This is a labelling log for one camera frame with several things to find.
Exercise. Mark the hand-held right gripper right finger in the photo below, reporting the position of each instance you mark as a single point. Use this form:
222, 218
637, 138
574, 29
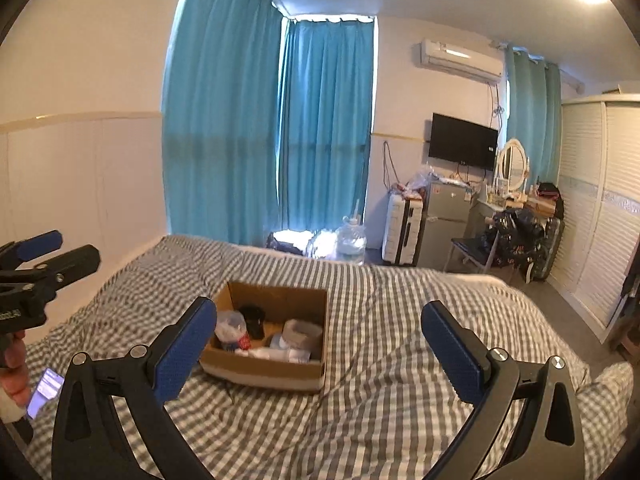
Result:
452, 355

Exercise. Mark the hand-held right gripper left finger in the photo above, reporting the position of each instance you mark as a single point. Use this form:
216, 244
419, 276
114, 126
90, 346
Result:
182, 350

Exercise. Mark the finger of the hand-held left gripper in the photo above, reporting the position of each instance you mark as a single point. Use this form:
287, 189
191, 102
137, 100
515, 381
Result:
42, 244
70, 262

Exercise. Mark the clear jar red blue label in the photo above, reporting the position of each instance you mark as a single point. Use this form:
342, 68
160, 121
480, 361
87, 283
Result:
230, 330

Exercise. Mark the black round container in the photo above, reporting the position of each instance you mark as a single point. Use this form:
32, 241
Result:
254, 320

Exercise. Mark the white plastic bottle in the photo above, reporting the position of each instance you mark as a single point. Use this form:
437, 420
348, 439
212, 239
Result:
262, 352

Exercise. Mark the brown cardboard box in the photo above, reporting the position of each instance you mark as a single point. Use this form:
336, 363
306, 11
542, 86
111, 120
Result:
265, 375

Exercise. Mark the blue white tube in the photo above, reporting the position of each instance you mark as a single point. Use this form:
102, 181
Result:
295, 355

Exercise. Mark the person's left hand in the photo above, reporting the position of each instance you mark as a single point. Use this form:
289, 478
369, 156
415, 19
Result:
15, 370

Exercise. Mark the grey checkered blanket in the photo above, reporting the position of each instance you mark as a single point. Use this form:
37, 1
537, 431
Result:
375, 335

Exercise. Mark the smartphone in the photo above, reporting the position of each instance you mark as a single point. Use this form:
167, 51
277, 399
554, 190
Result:
45, 391

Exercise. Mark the dark chair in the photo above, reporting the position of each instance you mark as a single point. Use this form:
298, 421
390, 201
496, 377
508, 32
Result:
467, 255

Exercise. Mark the silver small fridge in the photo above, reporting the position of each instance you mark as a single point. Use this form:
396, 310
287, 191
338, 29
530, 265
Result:
442, 225

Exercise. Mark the white suitcase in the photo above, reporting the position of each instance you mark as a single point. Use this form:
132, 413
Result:
402, 230

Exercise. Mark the dark suitcase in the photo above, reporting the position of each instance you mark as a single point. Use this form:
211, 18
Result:
550, 250

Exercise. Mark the clear water jug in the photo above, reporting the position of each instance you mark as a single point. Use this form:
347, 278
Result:
350, 245

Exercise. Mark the white dressing table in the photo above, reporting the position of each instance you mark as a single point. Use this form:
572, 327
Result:
492, 207

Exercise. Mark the plastic bags on fridge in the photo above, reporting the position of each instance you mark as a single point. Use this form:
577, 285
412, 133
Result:
422, 182

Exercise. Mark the white oval mirror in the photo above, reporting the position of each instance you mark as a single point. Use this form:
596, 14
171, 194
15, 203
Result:
512, 165

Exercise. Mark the white louvered wardrobe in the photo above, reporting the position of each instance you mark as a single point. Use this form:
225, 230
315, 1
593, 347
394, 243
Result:
595, 210

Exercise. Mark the wide teal curtain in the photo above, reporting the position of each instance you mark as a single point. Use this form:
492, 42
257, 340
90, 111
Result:
220, 110

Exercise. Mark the teal curtain beside wardrobe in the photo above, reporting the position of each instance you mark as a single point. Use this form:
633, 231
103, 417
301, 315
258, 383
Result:
532, 110

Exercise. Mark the narrow teal window curtain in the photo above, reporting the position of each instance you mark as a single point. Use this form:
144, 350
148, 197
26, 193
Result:
325, 125

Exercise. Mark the white air conditioner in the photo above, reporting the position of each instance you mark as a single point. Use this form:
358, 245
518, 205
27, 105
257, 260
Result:
460, 60

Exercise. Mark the black wall television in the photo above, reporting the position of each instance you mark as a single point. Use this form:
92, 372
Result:
462, 141

